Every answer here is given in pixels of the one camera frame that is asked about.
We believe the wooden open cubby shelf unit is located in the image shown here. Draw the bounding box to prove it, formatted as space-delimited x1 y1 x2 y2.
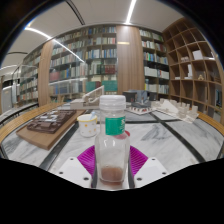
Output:
162 17 224 124

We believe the bookcase behind glass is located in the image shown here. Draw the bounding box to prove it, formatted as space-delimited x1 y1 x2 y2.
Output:
18 46 43 104

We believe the clear plastic bottle green label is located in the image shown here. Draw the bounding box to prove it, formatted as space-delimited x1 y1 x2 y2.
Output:
94 94 131 192

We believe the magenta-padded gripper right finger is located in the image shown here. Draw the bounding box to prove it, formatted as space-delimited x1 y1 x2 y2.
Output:
128 145 169 190

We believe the white building model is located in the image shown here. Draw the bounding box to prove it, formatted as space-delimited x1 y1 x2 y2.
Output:
151 98 200 125

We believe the large book-filled shelf wall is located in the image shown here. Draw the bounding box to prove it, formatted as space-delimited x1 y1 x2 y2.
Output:
49 24 118 101

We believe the long white ceiling light strip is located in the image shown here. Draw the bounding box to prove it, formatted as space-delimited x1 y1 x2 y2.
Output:
24 26 86 64
125 0 138 25

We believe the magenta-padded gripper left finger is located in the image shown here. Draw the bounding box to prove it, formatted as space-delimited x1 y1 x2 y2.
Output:
54 145 99 190

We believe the dark grey building model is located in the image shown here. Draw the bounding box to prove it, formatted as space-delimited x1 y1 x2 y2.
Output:
122 89 158 116

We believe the tall book-filled shelf unit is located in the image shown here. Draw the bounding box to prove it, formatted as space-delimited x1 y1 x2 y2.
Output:
139 28 171 99

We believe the brown building model on board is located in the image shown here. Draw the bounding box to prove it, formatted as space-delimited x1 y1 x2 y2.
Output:
15 109 87 151

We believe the white flower-print cup yellow rim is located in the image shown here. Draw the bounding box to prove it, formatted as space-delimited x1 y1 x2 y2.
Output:
76 113 100 138

